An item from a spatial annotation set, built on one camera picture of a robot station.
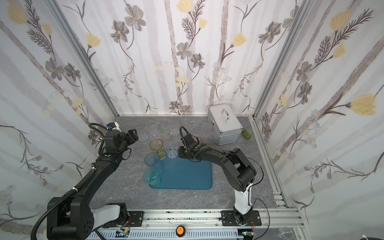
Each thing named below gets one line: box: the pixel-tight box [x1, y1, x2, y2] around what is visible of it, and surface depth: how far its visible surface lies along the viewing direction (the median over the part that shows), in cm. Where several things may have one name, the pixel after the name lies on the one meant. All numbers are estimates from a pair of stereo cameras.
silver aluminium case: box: [207, 103, 243, 146], surface depth 99 cm
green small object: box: [241, 128, 252, 140], surface depth 109 cm
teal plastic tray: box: [149, 155, 213, 190], surface depth 90 cm
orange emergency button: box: [175, 225, 186, 238], surface depth 65 cm
